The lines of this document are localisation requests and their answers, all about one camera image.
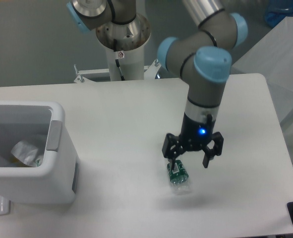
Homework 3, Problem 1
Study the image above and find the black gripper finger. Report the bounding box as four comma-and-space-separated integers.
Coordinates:
202, 132, 224, 168
162, 133, 185, 170

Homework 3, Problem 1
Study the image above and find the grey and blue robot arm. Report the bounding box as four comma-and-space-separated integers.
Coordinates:
66, 0, 248, 169

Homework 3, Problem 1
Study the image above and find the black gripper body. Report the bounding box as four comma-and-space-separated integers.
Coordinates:
179, 113, 215, 152

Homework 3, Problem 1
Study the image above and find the clear bottle with green label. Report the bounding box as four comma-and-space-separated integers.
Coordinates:
167, 160, 191, 195

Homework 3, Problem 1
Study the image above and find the white plastic wrapper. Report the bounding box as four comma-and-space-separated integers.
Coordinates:
10, 140, 45, 168

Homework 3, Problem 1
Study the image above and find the white trash can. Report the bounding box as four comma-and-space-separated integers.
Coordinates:
0, 101, 79, 204

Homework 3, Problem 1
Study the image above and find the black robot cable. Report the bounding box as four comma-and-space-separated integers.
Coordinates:
113, 38, 125, 81

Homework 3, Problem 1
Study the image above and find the blue plastic bag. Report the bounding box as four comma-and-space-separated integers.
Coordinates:
264, 0, 293, 28

